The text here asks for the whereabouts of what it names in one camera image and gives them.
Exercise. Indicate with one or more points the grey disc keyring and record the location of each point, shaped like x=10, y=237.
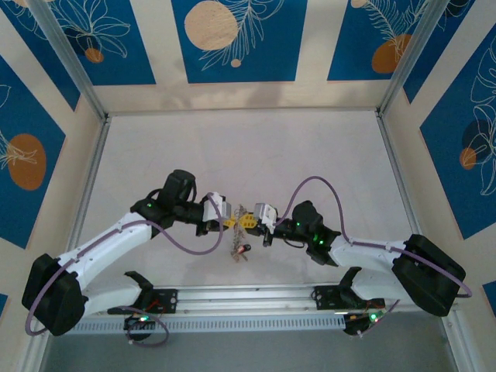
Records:
x=237, y=236

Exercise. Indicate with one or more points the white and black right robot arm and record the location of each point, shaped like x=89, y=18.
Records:
x=364, y=252

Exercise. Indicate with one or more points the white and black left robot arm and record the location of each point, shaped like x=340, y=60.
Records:
x=104, y=240

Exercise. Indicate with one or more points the controller board with green light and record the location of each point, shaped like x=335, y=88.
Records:
x=133, y=321
x=356, y=323

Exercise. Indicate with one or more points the blue poster with orange circle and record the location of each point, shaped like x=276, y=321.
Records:
x=348, y=46
x=445, y=162
x=23, y=108
x=128, y=58

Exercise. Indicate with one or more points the blue poster with cream circle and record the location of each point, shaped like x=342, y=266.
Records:
x=271, y=46

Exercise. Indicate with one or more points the aluminium mounting rail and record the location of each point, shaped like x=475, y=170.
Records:
x=248, y=296

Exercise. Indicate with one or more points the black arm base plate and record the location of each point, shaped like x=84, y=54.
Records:
x=168, y=298
x=323, y=296

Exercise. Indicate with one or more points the aluminium table side rail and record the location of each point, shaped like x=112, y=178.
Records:
x=399, y=174
x=93, y=170

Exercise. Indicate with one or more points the aluminium table end rail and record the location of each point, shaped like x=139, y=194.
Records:
x=240, y=111

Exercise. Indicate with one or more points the aluminium frame post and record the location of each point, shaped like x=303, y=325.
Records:
x=71, y=58
x=411, y=58

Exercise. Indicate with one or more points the blue floral wall poster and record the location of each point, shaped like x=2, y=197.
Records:
x=50, y=58
x=490, y=292
x=429, y=58
x=3, y=306

